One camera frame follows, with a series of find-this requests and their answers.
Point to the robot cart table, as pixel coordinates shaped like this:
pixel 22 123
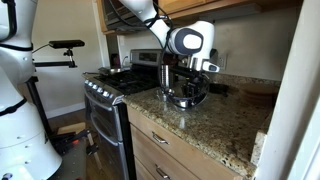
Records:
pixel 71 163

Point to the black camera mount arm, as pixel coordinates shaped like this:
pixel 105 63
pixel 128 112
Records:
pixel 50 64

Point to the steel frying pan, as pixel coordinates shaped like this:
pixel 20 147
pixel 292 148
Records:
pixel 113 70

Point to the black cast iron skillet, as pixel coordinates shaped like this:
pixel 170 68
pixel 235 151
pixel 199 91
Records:
pixel 220 88

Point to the kitchen base cabinet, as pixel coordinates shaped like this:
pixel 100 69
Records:
pixel 186 156

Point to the large perforated steel utensil holder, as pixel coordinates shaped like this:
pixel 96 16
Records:
pixel 167 76

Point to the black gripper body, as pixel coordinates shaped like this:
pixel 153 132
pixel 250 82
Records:
pixel 191 76

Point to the stack of woven trivets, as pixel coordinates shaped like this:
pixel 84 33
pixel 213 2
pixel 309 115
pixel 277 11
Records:
pixel 258 95

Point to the black red clamp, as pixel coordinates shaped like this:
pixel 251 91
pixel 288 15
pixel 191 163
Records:
pixel 73 141

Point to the stainless gas stove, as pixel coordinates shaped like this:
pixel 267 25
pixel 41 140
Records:
pixel 106 126

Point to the white tall cabinet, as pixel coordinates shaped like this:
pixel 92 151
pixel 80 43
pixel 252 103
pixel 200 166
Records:
pixel 293 100

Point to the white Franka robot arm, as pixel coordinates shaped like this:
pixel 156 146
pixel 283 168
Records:
pixel 20 140

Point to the silver bowl holding food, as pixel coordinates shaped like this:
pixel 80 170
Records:
pixel 186 102

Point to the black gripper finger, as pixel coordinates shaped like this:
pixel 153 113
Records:
pixel 196 89
pixel 188 90

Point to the black stereo camera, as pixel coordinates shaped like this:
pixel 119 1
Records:
pixel 66 44

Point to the stainless range hood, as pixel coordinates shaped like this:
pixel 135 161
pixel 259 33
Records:
pixel 116 16

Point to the white wall outlet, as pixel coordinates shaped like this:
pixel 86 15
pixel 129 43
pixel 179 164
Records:
pixel 222 61

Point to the wooden upper cabinet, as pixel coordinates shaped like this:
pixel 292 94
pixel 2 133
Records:
pixel 180 5

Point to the wooden board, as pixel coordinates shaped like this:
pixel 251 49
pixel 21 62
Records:
pixel 71 128

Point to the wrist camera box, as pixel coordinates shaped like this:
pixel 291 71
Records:
pixel 210 66

